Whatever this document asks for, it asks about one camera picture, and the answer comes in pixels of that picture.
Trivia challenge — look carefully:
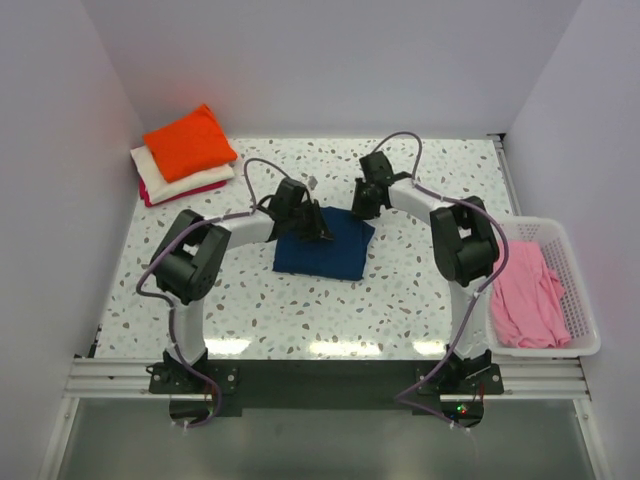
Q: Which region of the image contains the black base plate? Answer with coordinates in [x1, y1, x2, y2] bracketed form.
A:
[146, 360, 505, 427]

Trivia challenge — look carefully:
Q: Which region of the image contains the white folded t-shirt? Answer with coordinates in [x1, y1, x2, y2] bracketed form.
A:
[130, 145, 235, 205]

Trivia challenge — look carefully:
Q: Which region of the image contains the blue mickey t-shirt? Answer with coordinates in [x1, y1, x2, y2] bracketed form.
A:
[273, 207, 375, 281]

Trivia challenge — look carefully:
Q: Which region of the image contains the pink t-shirt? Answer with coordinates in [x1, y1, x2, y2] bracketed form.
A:
[490, 240, 571, 349]

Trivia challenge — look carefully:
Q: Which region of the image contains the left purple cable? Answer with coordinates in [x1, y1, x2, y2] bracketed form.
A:
[135, 158, 289, 429]

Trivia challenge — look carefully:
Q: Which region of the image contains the red folded t-shirt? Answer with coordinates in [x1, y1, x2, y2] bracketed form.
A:
[138, 179, 227, 208]

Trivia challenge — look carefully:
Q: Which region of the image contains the purple cable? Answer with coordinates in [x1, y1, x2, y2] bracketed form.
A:
[372, 131, 511, 417]
[135, 158, 289, 429]

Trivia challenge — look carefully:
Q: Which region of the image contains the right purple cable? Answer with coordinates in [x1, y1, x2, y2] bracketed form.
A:
[372, 131, 511, 417]

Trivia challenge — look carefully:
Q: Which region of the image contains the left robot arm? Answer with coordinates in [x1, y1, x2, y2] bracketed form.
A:
[136, 178, 334, 392]

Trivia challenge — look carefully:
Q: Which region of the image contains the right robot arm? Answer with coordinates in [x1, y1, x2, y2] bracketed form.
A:
[351, 151, 509, 395]

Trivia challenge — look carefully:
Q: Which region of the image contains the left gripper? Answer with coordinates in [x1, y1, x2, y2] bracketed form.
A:
[287, 198, 333, 242]

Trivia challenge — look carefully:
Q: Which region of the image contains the orange folded t-shirt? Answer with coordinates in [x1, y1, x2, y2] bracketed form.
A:
[143, 104, 237, 183]

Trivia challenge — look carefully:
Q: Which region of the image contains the white plastic basket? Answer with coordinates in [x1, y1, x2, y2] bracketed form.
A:
[456, 216, 601, 358]

